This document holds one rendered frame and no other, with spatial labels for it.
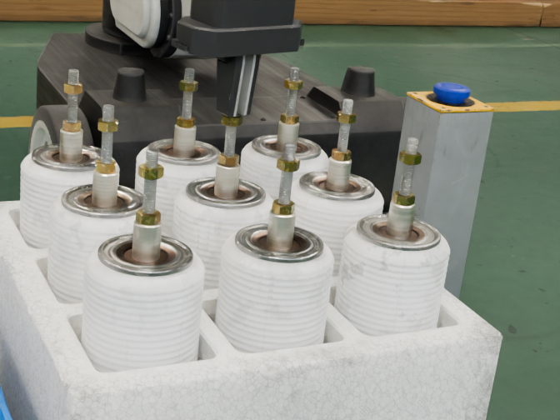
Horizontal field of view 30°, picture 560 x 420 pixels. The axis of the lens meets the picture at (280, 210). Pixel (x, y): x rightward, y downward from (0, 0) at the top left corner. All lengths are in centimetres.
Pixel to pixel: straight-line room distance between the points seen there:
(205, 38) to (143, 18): 71
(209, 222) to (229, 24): 18
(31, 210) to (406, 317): 38
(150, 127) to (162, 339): 59
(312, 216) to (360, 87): 56
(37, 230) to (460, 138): 45
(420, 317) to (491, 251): 69
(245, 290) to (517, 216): 98
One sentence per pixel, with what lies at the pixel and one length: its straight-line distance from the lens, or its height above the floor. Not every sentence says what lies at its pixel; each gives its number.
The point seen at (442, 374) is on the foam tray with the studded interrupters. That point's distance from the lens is 94.
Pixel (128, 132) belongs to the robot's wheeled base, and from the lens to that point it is 136.
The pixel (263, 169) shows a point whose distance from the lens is 110.
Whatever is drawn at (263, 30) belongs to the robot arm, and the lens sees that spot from 92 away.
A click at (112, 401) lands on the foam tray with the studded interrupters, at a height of 17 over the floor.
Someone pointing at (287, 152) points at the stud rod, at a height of 33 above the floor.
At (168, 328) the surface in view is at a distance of 82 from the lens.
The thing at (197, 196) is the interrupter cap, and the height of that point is 25.
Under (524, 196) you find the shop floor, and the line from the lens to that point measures 189.
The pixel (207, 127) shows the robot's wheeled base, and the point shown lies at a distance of 140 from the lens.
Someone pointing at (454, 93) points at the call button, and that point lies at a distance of 114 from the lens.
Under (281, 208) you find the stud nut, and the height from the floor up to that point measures 29.
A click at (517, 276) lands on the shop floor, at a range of 155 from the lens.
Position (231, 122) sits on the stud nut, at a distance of 95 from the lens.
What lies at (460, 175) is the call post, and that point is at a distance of 116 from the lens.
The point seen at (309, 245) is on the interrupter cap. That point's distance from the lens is 88.
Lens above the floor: 60
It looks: 21 degrees down
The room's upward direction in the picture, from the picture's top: 6 degrees clockwise
